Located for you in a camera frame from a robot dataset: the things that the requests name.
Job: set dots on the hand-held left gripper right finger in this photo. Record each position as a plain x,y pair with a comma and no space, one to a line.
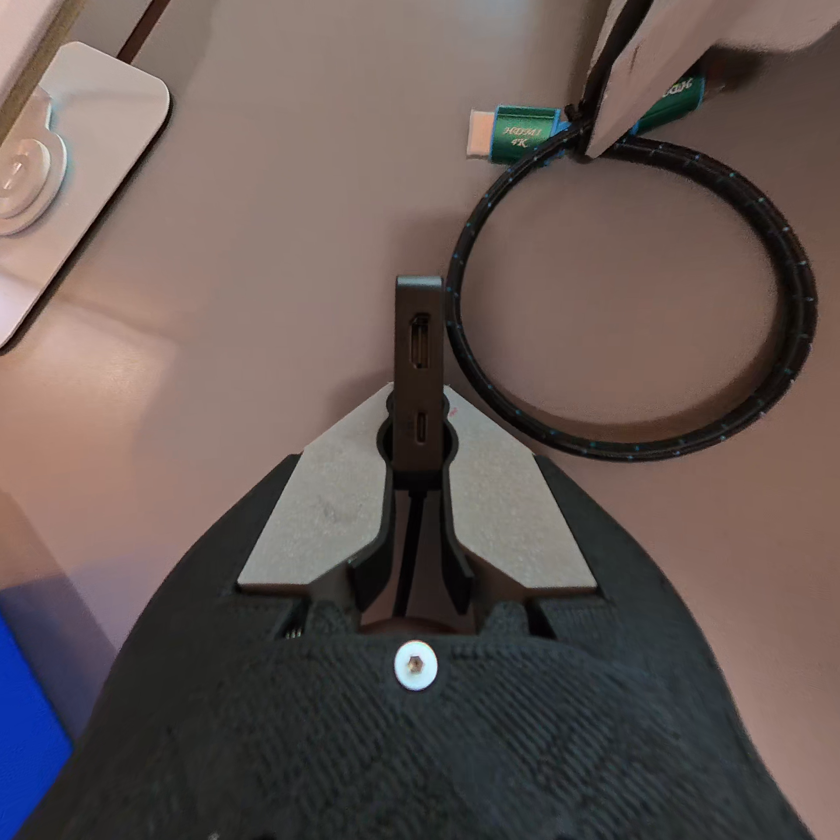
518,518

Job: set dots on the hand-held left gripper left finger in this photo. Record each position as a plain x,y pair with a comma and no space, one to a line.
321,518

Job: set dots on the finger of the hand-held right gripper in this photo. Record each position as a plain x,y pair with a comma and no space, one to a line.
689,39
610,23

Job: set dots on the blue plastic bin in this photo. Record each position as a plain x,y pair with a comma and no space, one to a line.
26,722

